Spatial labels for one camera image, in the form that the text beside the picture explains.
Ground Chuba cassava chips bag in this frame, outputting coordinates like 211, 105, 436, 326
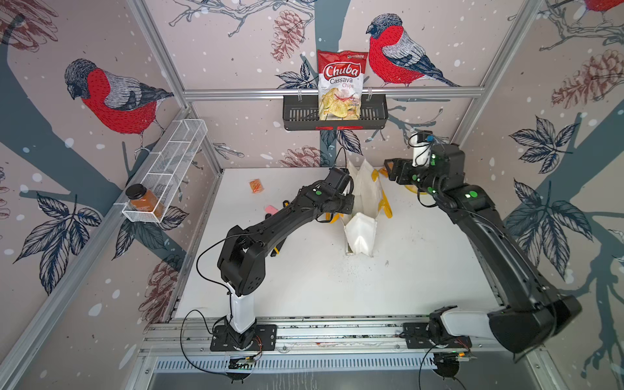
317, 50, 368, 120

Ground aluminium rail frame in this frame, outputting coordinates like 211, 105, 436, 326
130, 316, 536, 388

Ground white wire wall shelf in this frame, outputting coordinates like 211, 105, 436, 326
122, 119, 207, 224

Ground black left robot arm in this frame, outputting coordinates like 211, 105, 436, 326
217, 167, 354, 338

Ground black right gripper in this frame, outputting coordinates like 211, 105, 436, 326
383, 157, 443, 201

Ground white tote pouch yellow handles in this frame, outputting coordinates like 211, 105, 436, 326
325, 160, 393, 258

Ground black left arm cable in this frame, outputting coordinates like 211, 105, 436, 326
179, 232, 254, 376

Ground black wire wall basket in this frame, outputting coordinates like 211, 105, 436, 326
282, 94, 388, 131

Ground pink art knife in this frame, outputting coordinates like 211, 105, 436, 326
265, 206, 279, 215

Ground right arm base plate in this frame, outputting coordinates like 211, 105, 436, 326
399, 322, 472, 349

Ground orange sauce jar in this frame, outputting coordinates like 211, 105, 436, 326
125, 184, 164, 219

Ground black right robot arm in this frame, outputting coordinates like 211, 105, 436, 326
383, 144, 582, 354

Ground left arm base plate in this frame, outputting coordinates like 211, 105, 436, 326
210, 323, 277, 352

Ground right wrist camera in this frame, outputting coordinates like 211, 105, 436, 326
408, 130, 435, 167

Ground orange snack packet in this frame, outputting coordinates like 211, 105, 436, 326
249, 179, 264, 194

